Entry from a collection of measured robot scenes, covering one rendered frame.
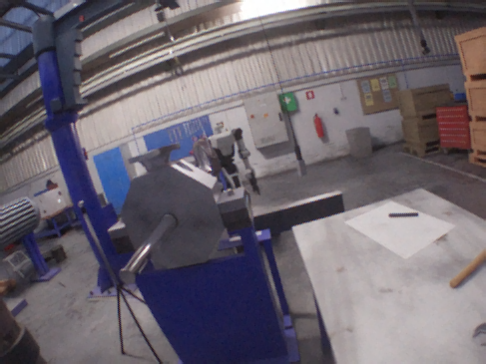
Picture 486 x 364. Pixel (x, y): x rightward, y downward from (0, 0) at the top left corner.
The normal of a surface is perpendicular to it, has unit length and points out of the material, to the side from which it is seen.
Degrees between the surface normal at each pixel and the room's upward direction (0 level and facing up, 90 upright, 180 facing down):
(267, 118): 90
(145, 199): 90
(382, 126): 90
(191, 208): 90
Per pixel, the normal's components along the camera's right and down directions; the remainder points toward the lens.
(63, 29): -0.04, 0.23
